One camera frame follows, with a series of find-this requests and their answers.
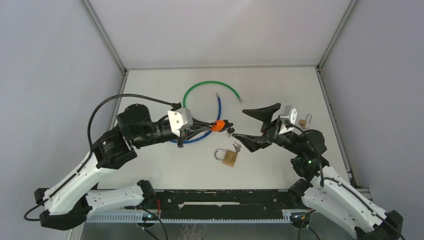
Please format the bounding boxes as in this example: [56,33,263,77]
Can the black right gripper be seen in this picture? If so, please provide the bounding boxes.
[232,102,302,156]

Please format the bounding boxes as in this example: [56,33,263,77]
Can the orange black key fob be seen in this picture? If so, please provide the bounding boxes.
[210,119,230,132]

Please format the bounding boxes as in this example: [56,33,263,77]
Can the large brass padlock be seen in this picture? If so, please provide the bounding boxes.
[214,149,238,167]

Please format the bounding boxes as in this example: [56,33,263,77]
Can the small brass padlock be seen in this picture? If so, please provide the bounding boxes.
[298,113,312,130]

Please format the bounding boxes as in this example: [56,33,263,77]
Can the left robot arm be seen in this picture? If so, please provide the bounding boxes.
[34,103,211,231]

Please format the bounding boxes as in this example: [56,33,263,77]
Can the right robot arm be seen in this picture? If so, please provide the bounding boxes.
[233,102,404,240]

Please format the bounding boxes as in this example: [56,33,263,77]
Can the large padlock silver keys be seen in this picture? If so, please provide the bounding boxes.
[233,142,242,153]

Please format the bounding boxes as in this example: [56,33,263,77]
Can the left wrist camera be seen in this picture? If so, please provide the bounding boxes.
[167,107,194,137]

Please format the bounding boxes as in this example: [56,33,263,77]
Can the blue cable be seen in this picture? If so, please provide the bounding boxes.
[169,92,223,145]

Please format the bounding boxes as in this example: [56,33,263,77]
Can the green cable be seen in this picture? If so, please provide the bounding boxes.
[182,80,243,110]

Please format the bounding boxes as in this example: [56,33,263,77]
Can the right black camera cable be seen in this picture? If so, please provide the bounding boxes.
[284,123,407,240]

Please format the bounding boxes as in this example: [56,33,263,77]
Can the black camera cable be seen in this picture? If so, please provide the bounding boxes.
[284,123,407,240]
[23,94,182,222]

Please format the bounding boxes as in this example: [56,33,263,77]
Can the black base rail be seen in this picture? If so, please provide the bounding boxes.
[148,189,310,222]

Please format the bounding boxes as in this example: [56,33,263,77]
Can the left black camera cable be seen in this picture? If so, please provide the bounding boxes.
[23,94,182,222]

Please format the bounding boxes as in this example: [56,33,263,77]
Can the white slotted cable duct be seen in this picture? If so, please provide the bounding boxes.
[86,211,292,224]

